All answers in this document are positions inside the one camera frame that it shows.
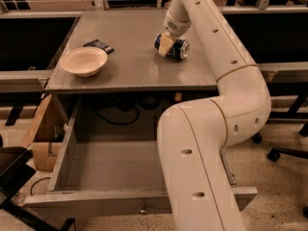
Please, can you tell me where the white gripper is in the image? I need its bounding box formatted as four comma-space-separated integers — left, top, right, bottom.
158, 11, 192, 57

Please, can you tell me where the blue pepsi can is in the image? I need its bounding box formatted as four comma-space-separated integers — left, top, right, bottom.
167, 39, 190, 61

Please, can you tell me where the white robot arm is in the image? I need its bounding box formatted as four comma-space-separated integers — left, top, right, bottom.
157, 0, 271, 231

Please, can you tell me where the open grey top drawer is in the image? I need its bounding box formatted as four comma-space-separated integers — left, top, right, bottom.
25, 100, 257, 218

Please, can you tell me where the grey cabinet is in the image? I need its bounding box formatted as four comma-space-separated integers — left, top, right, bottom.
45, 9, 237, 123

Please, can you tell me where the dark snack packet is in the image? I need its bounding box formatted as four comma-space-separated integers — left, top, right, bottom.
84, 39, 115, 54

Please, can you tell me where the white paper bowl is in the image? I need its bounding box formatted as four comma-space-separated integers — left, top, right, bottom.
61, 47, 108, 77

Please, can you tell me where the black office chair base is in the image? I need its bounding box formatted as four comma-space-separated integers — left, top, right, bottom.
267, 123, 308, 218

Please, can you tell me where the brown cardboard box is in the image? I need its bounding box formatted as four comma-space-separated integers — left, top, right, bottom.
20, 94, 67, 172

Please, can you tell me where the black chair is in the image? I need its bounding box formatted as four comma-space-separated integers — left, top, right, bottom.
0, 145, 75, 231

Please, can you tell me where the black cable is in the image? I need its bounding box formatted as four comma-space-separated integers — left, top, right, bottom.
95, 96, 141, 126

